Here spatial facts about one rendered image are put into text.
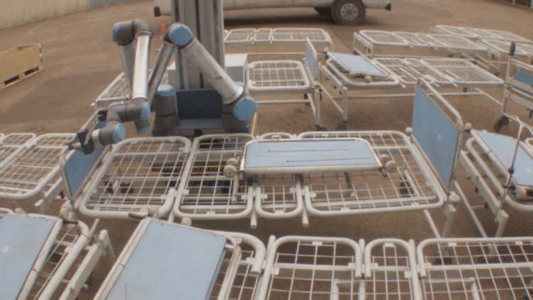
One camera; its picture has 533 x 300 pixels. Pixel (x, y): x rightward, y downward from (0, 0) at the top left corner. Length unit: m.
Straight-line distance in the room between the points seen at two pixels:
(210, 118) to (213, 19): 0.69
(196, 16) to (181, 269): 1.77
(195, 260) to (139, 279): 0.25
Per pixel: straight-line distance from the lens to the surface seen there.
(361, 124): 4.17
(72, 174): 2.29
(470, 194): 3.28
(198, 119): 2.94
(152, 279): 1.57
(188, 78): 2.96
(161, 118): 2.84
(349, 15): 9.65
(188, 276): 1.58
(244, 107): 2.52
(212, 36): 2.80
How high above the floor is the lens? 1.63
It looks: 27 degrees down
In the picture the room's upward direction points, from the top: 2 degrees counter-clockwise
